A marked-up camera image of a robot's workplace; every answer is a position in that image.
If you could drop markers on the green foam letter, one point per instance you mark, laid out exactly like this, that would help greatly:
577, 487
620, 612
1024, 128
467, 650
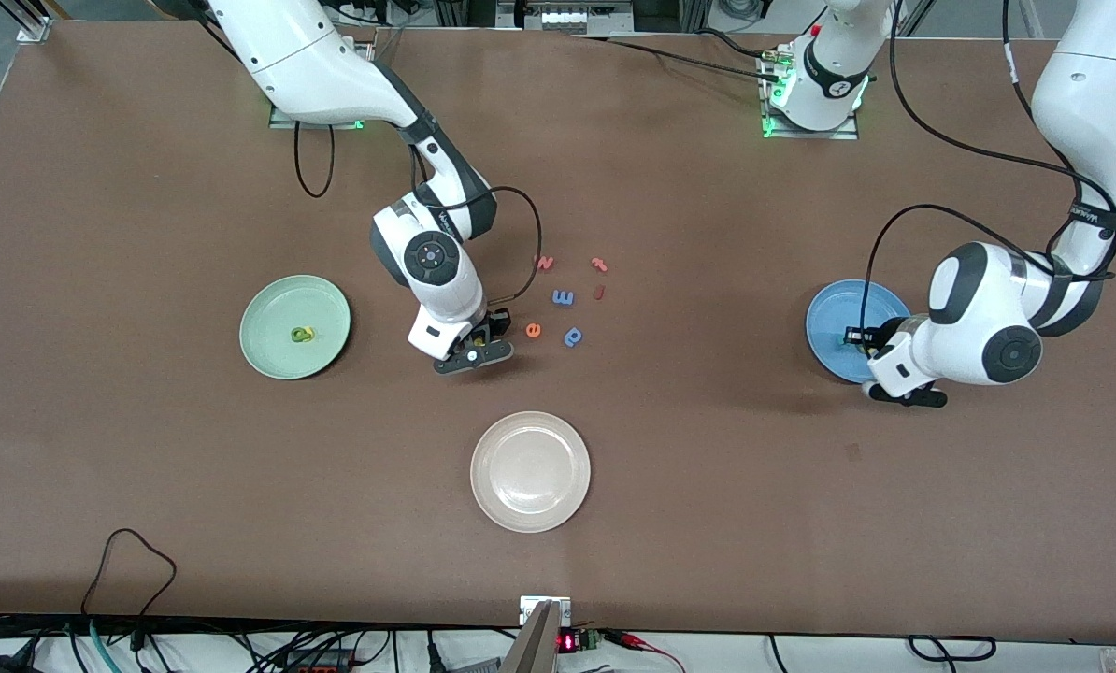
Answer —
296, 337

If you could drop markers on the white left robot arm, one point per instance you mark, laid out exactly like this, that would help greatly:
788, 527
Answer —
1100, 103

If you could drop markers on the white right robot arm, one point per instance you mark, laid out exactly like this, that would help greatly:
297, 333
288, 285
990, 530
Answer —
315, 65

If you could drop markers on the blue foam letter p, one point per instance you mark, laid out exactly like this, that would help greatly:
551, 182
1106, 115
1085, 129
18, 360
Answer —
567, 342

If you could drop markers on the blue foam letter m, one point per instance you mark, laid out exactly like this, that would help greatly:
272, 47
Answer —
563, 297

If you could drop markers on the pink foam letter w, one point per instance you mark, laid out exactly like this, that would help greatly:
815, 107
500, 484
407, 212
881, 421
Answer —
547, 264

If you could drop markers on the blue plate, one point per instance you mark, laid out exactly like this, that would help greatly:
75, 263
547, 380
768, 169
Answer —
829, 318

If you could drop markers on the white plate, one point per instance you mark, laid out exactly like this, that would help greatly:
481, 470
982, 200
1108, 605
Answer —
530, 472

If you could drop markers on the green plate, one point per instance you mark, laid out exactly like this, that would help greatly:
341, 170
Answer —
278, 308

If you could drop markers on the red LED display module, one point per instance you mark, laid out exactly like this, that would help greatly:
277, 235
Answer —
567, 643

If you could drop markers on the grey metal pole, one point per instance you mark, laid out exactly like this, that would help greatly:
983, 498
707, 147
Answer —
535, 650

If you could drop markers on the red clip lead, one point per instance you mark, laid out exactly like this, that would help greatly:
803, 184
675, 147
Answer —
637, 641

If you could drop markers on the white power strip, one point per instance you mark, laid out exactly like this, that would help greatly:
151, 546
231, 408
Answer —
563, 17

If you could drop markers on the red black power strip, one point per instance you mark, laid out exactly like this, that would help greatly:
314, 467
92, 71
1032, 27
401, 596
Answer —
320, 665

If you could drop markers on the small white mount box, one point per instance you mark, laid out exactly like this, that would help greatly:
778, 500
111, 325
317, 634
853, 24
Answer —
528, 612

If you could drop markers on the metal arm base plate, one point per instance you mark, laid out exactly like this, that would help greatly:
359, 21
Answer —
282, 120
838, 134

